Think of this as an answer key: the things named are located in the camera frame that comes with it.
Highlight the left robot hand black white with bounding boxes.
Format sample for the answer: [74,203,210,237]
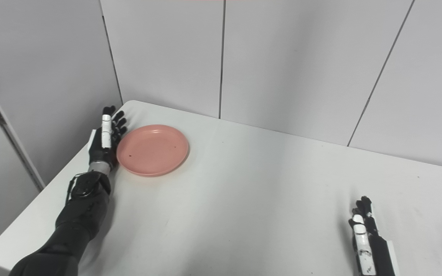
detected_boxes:
[87,105,127,168]

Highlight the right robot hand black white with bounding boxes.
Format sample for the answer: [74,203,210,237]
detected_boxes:
[349,196,401,276]

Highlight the pink round plate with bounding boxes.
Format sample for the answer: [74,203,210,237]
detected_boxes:
[116,124,190,177]

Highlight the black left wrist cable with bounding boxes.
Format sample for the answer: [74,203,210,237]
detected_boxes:
[65,172,87,204]

